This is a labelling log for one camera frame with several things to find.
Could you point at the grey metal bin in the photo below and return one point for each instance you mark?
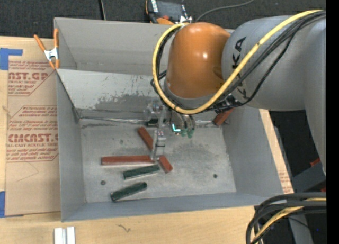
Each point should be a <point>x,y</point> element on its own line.
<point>190,158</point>

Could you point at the dark green flat block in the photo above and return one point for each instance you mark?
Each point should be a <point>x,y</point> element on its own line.
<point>128,191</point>
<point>141,171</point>

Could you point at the red-brown flat block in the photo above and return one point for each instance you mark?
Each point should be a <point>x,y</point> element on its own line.
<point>222,118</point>
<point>124,160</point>
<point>146,136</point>

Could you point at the brown cardboard board red print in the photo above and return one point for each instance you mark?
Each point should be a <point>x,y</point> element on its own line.
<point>31,184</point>

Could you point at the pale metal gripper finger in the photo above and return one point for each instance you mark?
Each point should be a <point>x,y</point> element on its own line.
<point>155,108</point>
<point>160,140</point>

